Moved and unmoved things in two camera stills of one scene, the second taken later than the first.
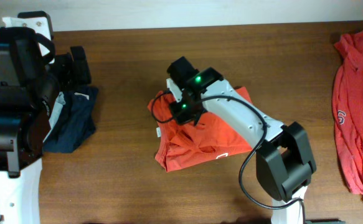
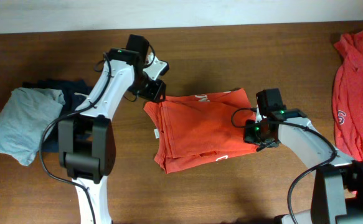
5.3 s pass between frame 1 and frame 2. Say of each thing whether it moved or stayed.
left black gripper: moved
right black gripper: moved
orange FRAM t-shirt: stayed
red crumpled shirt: stayed
